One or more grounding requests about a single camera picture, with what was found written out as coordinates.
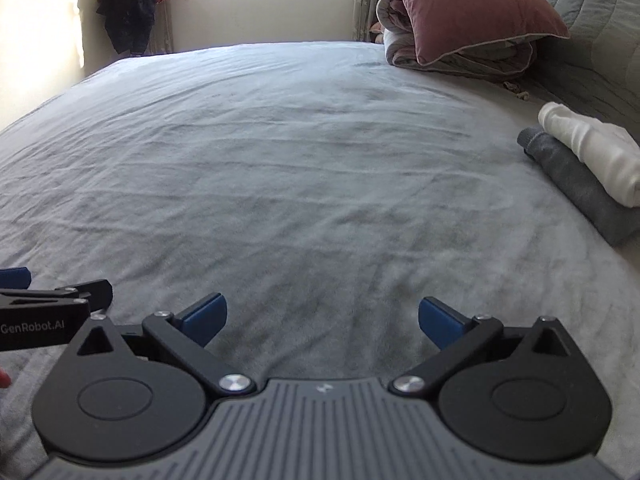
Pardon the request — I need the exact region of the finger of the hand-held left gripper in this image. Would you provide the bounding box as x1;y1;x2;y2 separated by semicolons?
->
0;266;32;291
55;279;114;313

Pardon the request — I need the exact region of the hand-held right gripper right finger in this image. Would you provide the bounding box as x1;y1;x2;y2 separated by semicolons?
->
390;296;576;397

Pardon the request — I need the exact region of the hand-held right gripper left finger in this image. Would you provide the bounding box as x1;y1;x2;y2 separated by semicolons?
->
75;292;259;397

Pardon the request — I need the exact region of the white bear print shirt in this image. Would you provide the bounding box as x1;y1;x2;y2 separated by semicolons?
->
537;101;640;207

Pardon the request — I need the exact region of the grey folded sweater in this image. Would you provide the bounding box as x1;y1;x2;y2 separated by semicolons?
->
516;126;640;247

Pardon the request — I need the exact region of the small beige trinket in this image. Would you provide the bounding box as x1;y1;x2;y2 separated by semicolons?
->
502;80;532;102

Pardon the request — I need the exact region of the folded grey pink quilt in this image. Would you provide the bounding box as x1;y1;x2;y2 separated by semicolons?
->
376;0;538;80

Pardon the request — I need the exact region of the dark hanging jacket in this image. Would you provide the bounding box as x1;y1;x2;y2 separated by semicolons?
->
96;0;175;56

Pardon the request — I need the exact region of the pink pillow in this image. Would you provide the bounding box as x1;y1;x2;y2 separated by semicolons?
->
387;0;571;67

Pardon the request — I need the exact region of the grey quilted headboard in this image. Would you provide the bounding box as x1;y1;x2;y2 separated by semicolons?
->
510;0;640;133

